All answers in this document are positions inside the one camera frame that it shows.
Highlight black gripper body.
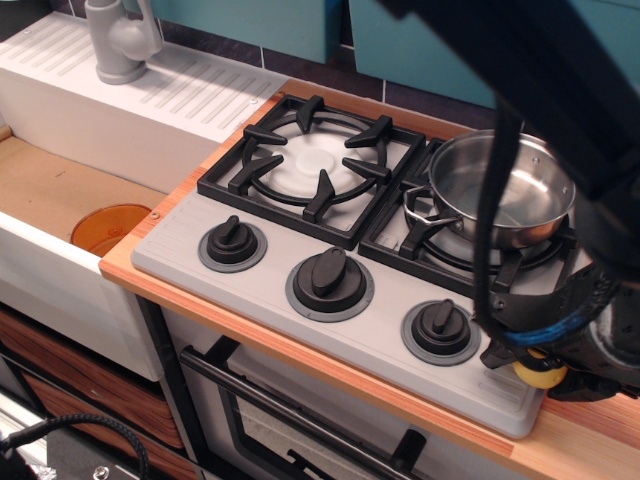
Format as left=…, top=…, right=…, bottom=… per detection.
left=490, top=266, right=639, bottom=385

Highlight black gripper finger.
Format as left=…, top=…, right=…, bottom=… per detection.
left=547, top=368, right=629, bottom=402
left=480, top=339, right=528, bottom=369

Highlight yellow potato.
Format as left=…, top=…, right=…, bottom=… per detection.
left=513, top=361, right=569, bottom=390

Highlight stainless steel pot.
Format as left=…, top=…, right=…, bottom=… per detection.
left=403, top=130, right=577, bottom=250

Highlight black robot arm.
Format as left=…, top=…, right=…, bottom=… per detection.
left=385, top=1, right=639, bottom=402

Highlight black right stove knob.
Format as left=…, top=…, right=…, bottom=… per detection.
left=401, top=299, right=481, bottom=367

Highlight black stove knob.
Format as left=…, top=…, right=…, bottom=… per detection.
left=198, top=215, right=268, bottom=274
left=285, top=246, right=375, bottom=323
left=401, top=299, right=481, bottom=367

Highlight grey toy stove top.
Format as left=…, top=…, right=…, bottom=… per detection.
left=129, top=124, right=612, bottom=441

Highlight black middle stove knob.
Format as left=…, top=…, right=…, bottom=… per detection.
left=285, top=246, right=375, bottom=323

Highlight black left stove knob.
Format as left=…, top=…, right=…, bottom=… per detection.
left=198, top=215, right=268, bottom=274

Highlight black right burner grate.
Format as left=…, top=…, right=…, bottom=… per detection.
left=359, top=139, right=583, bottom=296

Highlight black burner grate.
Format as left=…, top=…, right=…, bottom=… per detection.
left=197, top=95, right=427, bottom=250
left=359, top=139, right=583, bottom=296

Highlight black left burner grate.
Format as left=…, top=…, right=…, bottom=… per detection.
left=197, top=95, right=427, bottom=250

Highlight orange plastic sink drain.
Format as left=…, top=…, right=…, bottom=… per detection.
left=70, top=203, right=151, bottom=257

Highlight wooden drawer fronts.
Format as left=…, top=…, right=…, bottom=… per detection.
left=1, top=305, right=198, bottom=479

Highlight white toy sink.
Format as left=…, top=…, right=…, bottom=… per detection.
left=1, top=13, right=285, bottom=381

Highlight grey toy faucet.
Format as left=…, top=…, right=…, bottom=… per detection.
left=85, top=0, right=163, bottom=85

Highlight oven door with handle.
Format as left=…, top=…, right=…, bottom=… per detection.
left=164, top=311, right=519, bottom=479

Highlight black braided cable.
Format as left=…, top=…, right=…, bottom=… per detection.
left=0, top=413, right=150, bottom=480

